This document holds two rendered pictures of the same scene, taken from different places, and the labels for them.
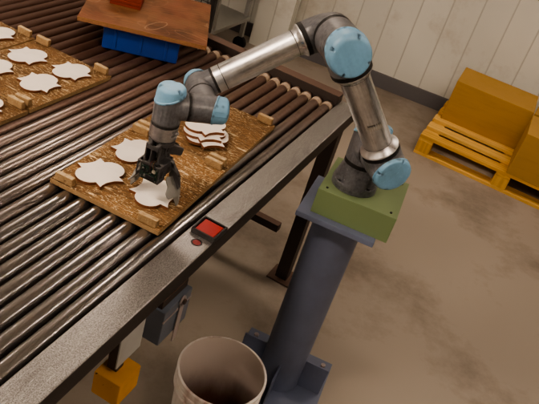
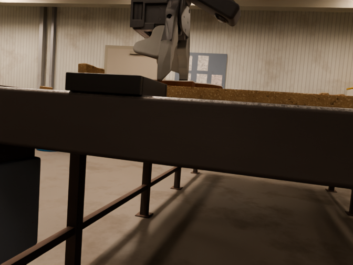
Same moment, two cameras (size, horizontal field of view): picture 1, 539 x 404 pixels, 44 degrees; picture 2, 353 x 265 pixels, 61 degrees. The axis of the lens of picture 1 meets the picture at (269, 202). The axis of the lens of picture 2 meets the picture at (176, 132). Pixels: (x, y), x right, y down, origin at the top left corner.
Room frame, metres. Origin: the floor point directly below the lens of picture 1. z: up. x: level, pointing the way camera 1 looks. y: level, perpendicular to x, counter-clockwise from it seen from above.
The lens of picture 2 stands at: (1.55, -0.17, 0.90)
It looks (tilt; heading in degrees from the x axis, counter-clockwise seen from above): 4 degrees down; 89
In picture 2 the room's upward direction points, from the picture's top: 4 degrees clockwise
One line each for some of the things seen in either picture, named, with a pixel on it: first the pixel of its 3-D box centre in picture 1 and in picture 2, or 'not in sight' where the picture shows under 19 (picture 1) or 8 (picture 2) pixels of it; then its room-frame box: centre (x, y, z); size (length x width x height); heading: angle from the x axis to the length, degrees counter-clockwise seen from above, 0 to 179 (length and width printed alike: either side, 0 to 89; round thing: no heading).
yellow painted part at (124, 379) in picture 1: (119, 357); not in sight; (1.12, 0.23, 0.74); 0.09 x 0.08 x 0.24; 164
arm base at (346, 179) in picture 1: (358, 171); not in sight; (1.92, -0.24, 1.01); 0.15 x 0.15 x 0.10
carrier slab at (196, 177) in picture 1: (143, 175); (223, 101); (1.64, 0.38, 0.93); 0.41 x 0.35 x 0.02; 167
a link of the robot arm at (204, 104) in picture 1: (205, 106); not in sight; (1.58, 0.24, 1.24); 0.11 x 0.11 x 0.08; 24
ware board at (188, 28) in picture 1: (149, 11); not in sight; (2.66, 0.72, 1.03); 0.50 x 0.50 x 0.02; 12
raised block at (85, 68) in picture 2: (147, 219); (91, 74); (1.42, 0.29, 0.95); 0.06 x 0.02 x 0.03; 77
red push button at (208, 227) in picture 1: (208, 229); not in sight; (1.49, 0.14, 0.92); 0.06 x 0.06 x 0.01; 74
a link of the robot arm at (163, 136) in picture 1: (164, 131); not in sight; (1.52, 0.32, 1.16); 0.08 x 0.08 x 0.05
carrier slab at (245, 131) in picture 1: (208, 127); not in sight; (2.05, 0.28, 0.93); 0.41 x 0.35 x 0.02; 166
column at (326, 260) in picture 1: (307, 300); not in sight; (1.91, -0.25, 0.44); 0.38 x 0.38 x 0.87; 80
